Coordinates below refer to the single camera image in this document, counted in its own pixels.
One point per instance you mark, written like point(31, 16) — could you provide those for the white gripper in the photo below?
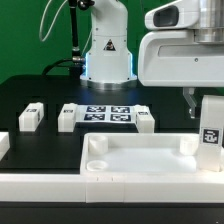
point(174, 59)

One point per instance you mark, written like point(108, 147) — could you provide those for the white desk top tray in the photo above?
point(141, 154)

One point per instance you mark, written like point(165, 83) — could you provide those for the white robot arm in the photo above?
point(108, 64)

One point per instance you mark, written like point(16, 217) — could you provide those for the fiducial marker sheet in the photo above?
point(105, 114)

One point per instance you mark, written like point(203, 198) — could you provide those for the white left fence block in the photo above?
point(4, 143)

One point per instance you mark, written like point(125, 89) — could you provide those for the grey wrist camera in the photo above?
point(179, 14)

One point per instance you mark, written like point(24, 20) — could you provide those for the black camera stand pole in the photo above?
point(78, 61)

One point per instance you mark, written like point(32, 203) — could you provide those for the white front fence wall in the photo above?
point(205, 188)

